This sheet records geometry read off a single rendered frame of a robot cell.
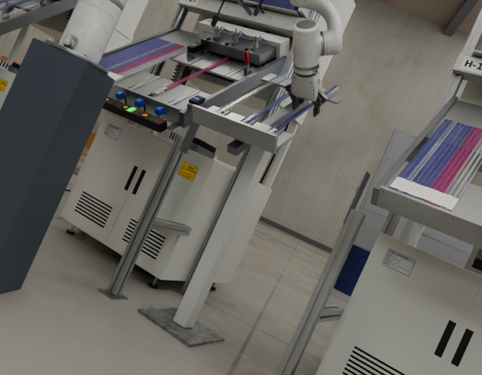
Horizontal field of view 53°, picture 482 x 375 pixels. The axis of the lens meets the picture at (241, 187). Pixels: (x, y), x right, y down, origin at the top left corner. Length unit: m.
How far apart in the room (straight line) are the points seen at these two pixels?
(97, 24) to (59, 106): 0.26
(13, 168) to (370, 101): 11.55
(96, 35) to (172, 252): 1.00
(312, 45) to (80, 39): 0.69
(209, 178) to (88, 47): 0.85
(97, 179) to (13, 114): 1.02
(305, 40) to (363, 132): 10.91
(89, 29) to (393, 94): 11.54
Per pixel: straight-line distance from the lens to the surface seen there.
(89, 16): 1.48
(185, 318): 1.83
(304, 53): 1.58
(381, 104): 12.62
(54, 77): 1.43
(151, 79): 2.12
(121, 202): 2.29
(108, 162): 2.40
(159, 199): 1.80
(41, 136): 1.41
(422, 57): 13.10
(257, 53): 2.21
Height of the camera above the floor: 0.56
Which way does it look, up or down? level
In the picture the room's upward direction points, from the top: 24 degrees clockwise
